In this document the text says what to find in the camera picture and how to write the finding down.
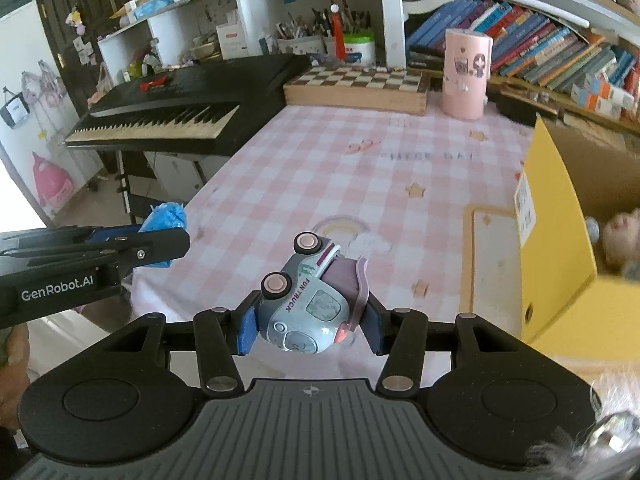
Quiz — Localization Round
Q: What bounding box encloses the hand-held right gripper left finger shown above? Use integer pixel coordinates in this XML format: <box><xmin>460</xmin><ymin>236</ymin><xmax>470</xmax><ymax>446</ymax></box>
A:
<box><xmin>95</xmin><ymin>294</ymin><xmax>262</xmax><ymax>396</ymax></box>

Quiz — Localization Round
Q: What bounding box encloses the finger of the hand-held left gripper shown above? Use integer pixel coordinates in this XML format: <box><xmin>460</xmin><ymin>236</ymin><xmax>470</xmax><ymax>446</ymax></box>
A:
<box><xmin>0</xmin><ymin>229</ymin><xmax>191</xmax><ymax>275</ymax></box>
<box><xmin>0</xmin><ymin>225</ymin><xmax>147</xmax><ymax>252</ymax></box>

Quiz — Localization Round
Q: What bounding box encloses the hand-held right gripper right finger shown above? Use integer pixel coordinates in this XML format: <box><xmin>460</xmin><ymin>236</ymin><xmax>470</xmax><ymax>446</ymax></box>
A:
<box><xmin>361</xmin><ymin>294</ymin><xmax>528</xmax><ymax>396</ymax></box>

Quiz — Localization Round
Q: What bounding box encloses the blue plastic bag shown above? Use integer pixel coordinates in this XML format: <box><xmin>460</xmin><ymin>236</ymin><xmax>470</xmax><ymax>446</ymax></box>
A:
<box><xmin>139</xmin><ymin>202</ymin><xmax>188</xmax><ymax>268</ymax></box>

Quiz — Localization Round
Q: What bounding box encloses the grey toy truck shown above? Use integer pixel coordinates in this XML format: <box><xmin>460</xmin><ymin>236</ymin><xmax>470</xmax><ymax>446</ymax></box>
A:
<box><xmin>255</xmin><ymin>231</ymin><xmax>372</xmax><ymax>356</ymax></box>

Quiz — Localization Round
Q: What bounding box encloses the yellow cardboard box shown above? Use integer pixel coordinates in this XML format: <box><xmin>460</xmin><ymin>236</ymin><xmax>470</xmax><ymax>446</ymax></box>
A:
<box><xmin>515</xmin><ymin>116</ymin><xmax>640</xmax><ymax>359</ymax></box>

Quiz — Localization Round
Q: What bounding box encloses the pink plush pig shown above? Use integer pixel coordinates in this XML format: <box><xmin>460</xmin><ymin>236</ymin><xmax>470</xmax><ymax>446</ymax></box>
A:
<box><xmin>602</xmin><ymin>212</ymin><xmax>640</xmax><ymax>274</ymax></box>

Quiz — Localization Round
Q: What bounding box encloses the person's left hand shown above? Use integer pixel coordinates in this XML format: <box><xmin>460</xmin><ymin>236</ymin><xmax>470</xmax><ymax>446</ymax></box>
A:
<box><xmin>0</xmin><ymin>325</ymin><xmax>32</xmax><ymax>430</ymax></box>

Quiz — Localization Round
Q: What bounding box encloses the black keyboard stand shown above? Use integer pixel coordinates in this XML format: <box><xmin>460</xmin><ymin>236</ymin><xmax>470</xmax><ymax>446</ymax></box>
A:
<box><xmin>115</xmin><ymin>150</ymin><xmax>211</xmax><ymax>226</ymax></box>

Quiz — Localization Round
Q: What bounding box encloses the black electronic keyboard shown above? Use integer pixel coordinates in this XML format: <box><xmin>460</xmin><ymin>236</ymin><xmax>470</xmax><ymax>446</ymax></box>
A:
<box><xmin>65</xmin><ymin>54</ymin><xmax>312</xmax><ymax>157</ymax></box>

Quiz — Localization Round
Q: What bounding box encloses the white box red label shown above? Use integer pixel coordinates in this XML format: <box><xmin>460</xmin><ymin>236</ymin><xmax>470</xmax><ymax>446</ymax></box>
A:
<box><xmin>216</xmin><ymin>22</ymin><xmax>250</xmax><ymax>60</ymax></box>

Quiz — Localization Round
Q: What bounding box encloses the blue tissue pack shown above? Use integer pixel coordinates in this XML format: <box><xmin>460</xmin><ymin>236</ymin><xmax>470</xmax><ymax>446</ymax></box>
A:
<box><xmin>134</xmin><ymin>0</ymin><xmax>176</xmax><ymax>21</ymax></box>

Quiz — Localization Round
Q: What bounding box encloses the wooden chessboard box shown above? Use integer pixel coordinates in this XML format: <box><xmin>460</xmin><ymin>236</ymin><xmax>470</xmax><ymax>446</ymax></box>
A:
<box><xmin>283</xmin><ymin>65</ymin><xmax>431</xmax><ymax>116</ymax></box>

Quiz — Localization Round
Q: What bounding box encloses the pink cylinder container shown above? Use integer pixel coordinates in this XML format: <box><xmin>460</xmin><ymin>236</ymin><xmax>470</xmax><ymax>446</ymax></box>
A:
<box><xmin>441</xmin><ymin>29</ymin><xmax>494</xmax><ymax>121</ymax></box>

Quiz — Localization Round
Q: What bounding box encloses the pen holder with pens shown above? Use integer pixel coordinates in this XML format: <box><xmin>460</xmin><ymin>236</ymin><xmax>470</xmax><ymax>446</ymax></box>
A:
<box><xmin>272</xmin><ymin>7</ymin><xmax>373</xmax><ymax>56</ymax></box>

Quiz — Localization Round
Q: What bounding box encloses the black case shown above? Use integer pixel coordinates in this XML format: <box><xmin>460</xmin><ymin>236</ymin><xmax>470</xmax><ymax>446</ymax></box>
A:
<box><xmin>492</xmin><ymin>87</ymin><xmax>561</xmax><ymax>128</ymax></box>

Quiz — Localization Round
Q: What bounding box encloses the green lid white jar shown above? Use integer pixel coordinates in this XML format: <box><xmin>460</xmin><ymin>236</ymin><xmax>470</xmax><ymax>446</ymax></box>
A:
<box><xmin>344</xmin><ymin>32</ymin><xmax>376</xmax><ymax>66</ymax></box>

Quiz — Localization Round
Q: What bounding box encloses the orange white small box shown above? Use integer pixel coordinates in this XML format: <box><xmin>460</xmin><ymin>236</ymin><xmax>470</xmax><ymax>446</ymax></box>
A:
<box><xmin>570</xmin><ymin>85</ymin><xmax>601</xmax><ymax>109</ymax></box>
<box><xmin>585</xmin><ymin>74</ymin><xmax>640</xmax><ymax>112</ymax></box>

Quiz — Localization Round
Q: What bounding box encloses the white bookshelf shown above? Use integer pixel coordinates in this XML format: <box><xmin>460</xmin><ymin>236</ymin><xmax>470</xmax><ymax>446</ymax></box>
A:
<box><xmin>97</xmin><ymin>0</ymin><xmax>640</xmax><ymax>122</ymax></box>

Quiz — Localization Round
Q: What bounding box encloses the row of leaning colourful books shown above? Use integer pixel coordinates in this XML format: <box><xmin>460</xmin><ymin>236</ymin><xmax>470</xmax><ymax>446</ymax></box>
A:
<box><xmin>405</xmin><ymin>0</ymin><xmax>640</xmax><ymax>111</ymax></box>

